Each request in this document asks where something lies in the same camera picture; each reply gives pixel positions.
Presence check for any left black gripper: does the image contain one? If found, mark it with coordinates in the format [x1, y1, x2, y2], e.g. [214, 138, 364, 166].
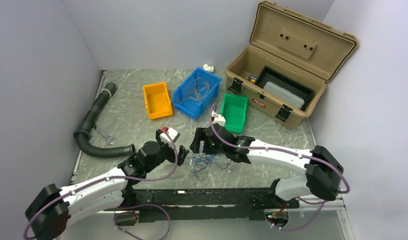
[145, 130, 189, 173]

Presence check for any blue cable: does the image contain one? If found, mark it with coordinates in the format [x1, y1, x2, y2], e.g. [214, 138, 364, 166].
[190, 152, 231, 181]

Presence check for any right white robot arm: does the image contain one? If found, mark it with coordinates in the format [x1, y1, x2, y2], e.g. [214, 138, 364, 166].
[190, 123, 343, 208]

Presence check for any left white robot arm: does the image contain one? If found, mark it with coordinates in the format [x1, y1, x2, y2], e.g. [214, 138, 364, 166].
[23, 127, 188, 240]

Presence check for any green plastic bin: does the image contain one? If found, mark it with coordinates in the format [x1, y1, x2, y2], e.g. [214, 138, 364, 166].
[221, 93, 248, 134]

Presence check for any blue plastic bin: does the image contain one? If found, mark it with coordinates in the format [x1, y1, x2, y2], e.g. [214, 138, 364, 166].
[172, 67, 222, 120]

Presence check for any orange plastic bin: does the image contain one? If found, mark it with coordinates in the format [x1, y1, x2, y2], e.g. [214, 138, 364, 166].
[143, 82, 174, 120]

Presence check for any white plastic fitting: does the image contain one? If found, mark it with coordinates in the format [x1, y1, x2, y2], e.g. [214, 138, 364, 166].
[203, 64, 214, 73]

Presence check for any yellow blue battery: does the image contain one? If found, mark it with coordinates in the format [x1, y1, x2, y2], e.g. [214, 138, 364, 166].
[248, 75, 257, 83]

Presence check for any silver wrench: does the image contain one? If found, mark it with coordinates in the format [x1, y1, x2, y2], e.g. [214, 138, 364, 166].
[92, 123, 117, 145]

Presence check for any grey plastic case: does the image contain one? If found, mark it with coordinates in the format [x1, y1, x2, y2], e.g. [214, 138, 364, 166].
[263, 82, 304, 109]

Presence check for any black toolbox tray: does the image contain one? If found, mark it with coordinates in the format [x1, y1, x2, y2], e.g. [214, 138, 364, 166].
[255, 66, 314, 111]

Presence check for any tan plastic toolbox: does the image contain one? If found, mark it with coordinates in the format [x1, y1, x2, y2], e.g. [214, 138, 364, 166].
[225, 0, 358, 129]

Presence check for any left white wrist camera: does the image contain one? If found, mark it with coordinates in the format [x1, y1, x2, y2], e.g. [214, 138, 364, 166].
[160, 127, 180, 144]

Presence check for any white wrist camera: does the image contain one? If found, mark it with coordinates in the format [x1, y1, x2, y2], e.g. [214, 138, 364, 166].
[160, 127, 180, 144]
[211, 111, 226, 127]

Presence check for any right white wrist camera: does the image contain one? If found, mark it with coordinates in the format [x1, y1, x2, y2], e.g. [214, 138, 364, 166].
[211, 111, 226, 127]

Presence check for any aluminium frame rail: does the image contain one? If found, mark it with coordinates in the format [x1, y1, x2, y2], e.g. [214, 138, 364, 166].
[44, 69, 355, 240]

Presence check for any black corrugated hose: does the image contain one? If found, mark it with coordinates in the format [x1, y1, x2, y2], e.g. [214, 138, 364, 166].
[73, 82, 136, 159]

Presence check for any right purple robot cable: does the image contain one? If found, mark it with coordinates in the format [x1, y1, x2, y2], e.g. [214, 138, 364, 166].
[208, 102, 351, 233]

